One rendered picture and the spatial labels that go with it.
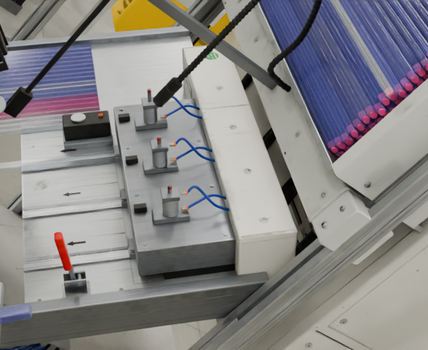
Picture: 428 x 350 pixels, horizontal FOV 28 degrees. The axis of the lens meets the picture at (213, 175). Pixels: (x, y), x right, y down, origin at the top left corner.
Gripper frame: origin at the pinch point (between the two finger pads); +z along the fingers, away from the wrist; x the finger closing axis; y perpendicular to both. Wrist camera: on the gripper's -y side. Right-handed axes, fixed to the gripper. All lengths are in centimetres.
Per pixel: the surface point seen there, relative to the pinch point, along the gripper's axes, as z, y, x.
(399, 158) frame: 0, 53, -34
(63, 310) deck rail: 11.5, 7.4, -32.1
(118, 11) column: 147, 11, 285
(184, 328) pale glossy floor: 186, 8, 106
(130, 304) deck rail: 13.9, 15.9, -32.1
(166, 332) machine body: 85, 12, 21
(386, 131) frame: -5, 52, -33
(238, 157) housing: 10.0, 35.4, -13.3
